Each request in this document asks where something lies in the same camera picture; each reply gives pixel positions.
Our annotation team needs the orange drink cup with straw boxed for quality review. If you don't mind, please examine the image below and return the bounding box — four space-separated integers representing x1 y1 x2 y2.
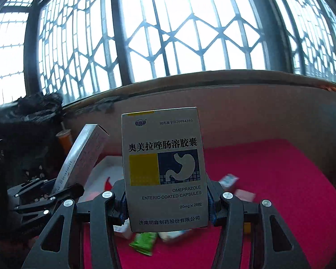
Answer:
56 122 73 156

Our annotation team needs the white storage tray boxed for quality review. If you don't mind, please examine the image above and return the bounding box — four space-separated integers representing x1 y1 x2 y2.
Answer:
78 156 124 203

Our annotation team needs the green snack packet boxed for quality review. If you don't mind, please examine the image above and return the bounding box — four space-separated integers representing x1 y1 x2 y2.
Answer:
129 232 158 256

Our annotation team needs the small white medicine box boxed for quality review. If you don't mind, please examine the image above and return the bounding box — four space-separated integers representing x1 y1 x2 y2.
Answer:
218 174 239 193

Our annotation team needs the omeprazole medicine box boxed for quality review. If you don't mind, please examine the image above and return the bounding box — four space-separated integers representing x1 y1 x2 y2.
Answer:
121 107 209 232

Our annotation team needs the grey long medicine box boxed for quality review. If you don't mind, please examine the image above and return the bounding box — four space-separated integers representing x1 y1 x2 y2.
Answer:
51 124 110 194

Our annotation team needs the grey cloth on sill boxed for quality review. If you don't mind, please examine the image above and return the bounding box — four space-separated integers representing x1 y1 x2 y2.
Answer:
76 95 128 114

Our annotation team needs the window metal grille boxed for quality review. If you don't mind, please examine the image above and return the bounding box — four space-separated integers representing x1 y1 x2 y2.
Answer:
0 0 336 105

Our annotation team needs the black plastic bag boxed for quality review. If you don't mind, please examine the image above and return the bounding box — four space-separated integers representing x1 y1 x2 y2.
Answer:
0 92 63 137

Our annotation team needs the blue white nasal drops box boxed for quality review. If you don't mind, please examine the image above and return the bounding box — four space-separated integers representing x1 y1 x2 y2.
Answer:
158 230 193 243

